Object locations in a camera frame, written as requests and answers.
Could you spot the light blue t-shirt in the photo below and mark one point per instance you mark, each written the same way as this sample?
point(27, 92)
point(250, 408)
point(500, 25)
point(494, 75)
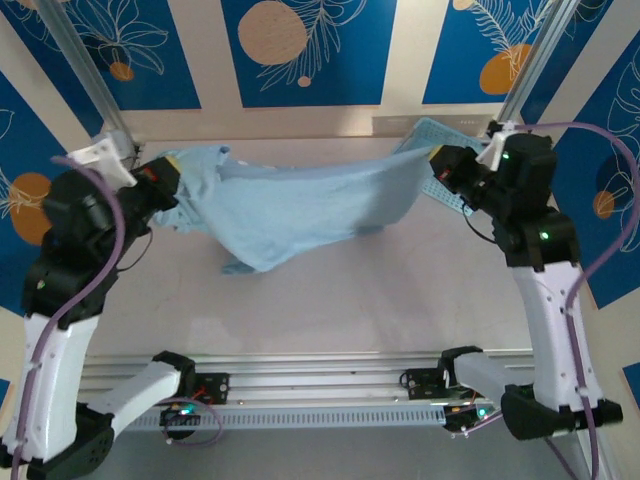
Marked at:
point(300, 210)

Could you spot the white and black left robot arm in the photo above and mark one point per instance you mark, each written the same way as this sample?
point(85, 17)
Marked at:
point(50, 380)

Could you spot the light blue plastic basket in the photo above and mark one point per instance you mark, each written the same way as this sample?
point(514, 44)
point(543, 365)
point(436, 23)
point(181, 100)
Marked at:
point(435, 131)

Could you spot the aluminium frame post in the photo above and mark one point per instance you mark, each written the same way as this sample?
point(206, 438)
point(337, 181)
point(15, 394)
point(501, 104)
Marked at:
point(537, 55)
point(85, 65)

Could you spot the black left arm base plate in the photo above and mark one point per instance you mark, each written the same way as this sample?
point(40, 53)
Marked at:
point(212, 387)

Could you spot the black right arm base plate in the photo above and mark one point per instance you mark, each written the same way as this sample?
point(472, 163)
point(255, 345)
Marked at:
point(422, 384)

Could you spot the aluminium rail frame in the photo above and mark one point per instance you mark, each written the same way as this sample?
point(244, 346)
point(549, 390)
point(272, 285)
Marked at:
point(310, 375)

